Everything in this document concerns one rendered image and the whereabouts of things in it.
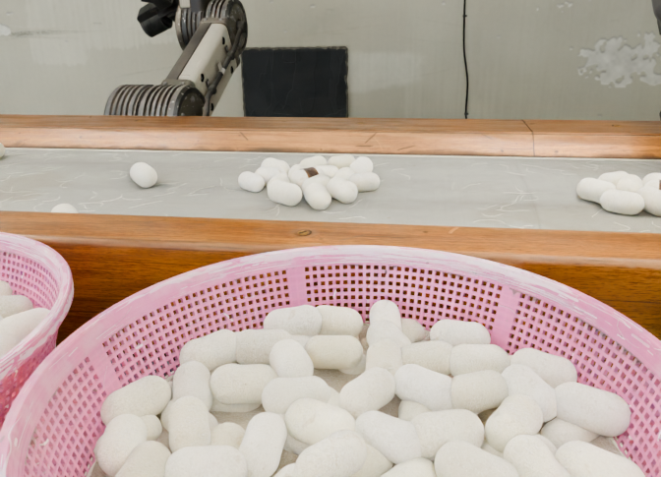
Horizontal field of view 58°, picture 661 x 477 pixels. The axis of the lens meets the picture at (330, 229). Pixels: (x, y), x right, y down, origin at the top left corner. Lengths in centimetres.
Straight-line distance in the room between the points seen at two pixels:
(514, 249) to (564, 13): 233
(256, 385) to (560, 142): 54
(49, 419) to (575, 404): 22
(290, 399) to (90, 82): 262
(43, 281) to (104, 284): 5
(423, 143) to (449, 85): 190
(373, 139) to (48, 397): 54
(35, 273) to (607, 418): 33
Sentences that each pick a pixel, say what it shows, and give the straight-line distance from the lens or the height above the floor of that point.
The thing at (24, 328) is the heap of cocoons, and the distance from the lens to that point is 38.
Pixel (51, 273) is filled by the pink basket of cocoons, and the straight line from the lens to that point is 40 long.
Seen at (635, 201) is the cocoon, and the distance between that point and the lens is 55.
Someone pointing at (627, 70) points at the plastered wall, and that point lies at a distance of 280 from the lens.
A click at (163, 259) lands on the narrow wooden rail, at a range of 41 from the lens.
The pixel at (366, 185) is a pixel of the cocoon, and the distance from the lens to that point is 57.
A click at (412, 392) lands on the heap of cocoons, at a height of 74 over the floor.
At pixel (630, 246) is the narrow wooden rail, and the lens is 42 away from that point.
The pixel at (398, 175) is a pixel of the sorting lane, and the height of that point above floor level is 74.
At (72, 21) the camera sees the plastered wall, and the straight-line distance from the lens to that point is 285.
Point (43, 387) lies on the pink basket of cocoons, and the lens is 28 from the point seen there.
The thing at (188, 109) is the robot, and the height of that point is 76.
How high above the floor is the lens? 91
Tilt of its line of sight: 20 degrees down
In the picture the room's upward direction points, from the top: 1 degrees counter-clockwise
